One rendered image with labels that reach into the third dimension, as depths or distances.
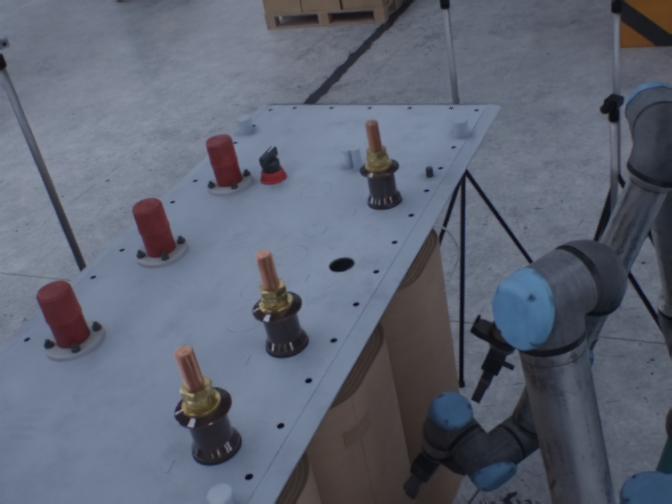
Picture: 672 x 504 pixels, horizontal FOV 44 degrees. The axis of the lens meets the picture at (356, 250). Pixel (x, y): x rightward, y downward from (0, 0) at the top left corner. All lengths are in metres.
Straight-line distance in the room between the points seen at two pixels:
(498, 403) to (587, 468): 1.90
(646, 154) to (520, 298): 0.60
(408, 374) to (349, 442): 0.45
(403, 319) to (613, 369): 1.47
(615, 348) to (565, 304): 2.30
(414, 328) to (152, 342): 0.82
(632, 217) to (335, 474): 0.88
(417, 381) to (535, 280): 1.10
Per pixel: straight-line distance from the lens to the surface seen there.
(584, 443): 1.49
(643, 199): 1.85
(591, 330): 1.55
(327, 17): 8.09
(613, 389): 3.45
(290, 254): 1.88
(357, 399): 1.92
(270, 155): 2.19
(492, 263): 4.17
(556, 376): 1.40
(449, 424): 1.82
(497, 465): 1.81
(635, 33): 6.61
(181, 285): 1.88
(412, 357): 2.33
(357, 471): 2.04
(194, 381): 1.34
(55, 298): 1.73
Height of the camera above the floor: 2.33
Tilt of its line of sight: 32 degrees down
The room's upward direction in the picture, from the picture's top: 11 degrees counter-clockwise
